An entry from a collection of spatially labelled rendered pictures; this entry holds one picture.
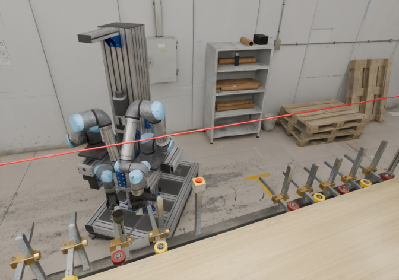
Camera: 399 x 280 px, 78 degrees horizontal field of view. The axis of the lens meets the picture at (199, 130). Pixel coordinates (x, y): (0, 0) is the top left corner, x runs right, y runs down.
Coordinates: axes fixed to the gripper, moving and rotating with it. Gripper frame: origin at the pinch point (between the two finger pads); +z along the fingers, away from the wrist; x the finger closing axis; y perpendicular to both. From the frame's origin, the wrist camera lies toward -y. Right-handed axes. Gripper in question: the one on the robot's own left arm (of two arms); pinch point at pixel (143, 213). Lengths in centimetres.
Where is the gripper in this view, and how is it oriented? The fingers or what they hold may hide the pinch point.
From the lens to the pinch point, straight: 178.7
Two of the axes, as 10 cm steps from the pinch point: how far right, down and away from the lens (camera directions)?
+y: -9.4, 1.6, -3.2
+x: 3.5, 4.8, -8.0
